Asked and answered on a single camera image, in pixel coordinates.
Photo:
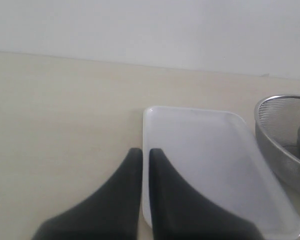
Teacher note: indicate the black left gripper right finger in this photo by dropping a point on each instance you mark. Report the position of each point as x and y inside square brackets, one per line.
[179, 212]

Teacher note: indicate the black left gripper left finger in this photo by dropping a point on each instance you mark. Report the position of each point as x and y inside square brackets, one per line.
[110, 213]

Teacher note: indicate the white rectangular plastic tray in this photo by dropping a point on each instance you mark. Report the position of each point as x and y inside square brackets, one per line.
[218, 155]

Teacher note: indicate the steel mesh strainer basket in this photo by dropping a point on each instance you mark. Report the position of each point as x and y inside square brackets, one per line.
[277, 120]

